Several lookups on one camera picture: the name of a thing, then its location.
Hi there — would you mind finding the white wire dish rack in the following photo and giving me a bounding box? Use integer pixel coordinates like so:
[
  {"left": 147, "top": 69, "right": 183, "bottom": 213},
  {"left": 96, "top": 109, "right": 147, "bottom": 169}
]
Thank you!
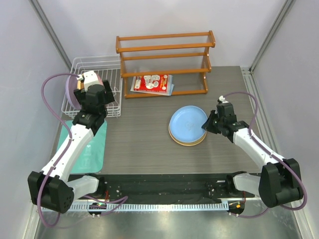
[{"left": 61, "top": 55, "right": 123, "bottom": 119}]

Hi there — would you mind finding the wooden three-tier shelf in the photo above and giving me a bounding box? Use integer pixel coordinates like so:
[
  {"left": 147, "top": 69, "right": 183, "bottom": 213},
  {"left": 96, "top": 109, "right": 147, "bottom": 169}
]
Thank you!
[{"left": 115, "top": 30, "right": 216, "bottom": 99}]

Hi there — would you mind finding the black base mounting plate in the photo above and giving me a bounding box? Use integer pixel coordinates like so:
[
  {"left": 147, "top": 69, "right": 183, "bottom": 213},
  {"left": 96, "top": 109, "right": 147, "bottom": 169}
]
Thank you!
[{"left": 69, "top": 173, "right": 256, "bottom": 204}]

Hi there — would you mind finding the blue plate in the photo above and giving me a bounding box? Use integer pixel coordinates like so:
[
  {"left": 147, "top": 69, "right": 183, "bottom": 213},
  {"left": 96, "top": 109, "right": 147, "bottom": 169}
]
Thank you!
[{"left": 168, "top": 106, "right": 207, "bottom": 142}]

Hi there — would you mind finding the white slotted cable duct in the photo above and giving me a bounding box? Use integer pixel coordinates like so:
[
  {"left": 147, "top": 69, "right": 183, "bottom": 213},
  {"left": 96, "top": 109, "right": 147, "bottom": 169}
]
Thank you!
[{"left": 67, "top": 201, "right": 229, "bottom": 213}]

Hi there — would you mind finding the pink plate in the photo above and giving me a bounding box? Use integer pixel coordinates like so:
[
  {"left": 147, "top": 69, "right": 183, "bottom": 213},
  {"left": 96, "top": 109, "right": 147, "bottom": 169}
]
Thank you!
[{"left": 97, "top": 75, "right": 103, "bottom": 85}]

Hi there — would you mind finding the orange yellow plate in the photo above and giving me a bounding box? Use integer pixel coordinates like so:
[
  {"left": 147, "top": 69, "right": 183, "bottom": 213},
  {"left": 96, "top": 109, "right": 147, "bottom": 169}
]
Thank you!
[{"left": 77, "top": 81, "right": 84, "bottom": 90}]

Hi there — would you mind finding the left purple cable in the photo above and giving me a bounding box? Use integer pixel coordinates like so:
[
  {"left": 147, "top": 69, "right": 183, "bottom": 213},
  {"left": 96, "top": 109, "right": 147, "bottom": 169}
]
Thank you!
[{"left": 37, "top": 72, "right": 129, "bottom": 228}]

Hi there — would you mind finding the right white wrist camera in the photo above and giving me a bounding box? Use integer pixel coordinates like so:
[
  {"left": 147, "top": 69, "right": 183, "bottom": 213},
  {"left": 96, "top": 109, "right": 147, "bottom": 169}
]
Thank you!
[{"left": 217, "top": 96, "right": 229, "bottom": 104}]

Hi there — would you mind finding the purple cable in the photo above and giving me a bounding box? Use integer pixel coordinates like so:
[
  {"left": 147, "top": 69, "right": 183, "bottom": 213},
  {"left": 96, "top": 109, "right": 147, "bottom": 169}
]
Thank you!
[
  {"left": 37, "top": 72, "right": 129, "bottom": 228},
  {"left": 220, "top": 91, "right": 309, "bottom": 219}
]

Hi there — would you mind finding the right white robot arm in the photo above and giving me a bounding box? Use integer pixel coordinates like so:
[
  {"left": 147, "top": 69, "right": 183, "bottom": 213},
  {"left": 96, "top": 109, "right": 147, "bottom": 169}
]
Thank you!
[{"left": 202, "top": 102, "right": 306, "bottom": 208}]

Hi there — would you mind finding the red snack packet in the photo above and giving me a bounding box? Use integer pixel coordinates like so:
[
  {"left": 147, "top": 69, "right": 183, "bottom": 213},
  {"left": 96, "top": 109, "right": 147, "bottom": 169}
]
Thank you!
[{"left": 131, "top": 74, "right": 174, "bottom": 96}]

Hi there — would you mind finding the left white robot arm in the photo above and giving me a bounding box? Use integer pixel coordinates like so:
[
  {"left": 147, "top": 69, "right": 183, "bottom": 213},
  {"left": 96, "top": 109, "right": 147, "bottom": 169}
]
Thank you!
[{"left": 27, "top": 80, "right": 115, "bottom": 214}]

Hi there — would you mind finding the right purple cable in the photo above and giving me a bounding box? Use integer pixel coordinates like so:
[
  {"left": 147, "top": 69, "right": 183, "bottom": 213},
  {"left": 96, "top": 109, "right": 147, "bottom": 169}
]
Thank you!
[{"left": 220, "top": 91, "right": 309, "bottom": 219}]

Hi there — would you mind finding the purple plate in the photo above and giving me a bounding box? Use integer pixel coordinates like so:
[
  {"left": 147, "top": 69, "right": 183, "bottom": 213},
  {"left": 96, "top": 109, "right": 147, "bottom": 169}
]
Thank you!
[{"left": 65, "top": 76, "right": 81, "bottom": 110}]

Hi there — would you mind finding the cream yellow plate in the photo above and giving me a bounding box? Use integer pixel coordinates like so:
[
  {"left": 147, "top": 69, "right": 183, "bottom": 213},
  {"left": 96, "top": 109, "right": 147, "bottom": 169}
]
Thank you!
[{"left": 168, "top": 127, "right": 207, "bottom": 146}]

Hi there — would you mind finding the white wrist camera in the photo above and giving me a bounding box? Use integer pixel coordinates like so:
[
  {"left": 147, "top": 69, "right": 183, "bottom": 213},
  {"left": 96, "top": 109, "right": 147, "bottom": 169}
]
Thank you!
[
  {"left": 77, "top": 70, "right": 99, "bottom": 91},
  {"left": 217, "top": 96, "right": 229, "bottom": 104}
]

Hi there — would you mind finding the teal cutting board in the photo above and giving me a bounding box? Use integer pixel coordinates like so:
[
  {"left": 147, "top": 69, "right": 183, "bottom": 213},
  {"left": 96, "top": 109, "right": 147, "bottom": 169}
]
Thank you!
[{"left": 71, "top": 121, "right": 107, "bottom": 174}]

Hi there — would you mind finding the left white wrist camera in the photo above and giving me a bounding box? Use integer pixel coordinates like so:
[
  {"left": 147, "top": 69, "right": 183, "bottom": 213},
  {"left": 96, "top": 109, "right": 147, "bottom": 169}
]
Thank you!
[{"left": 77, "top": 70, "right": 99, "bottom": 91}]

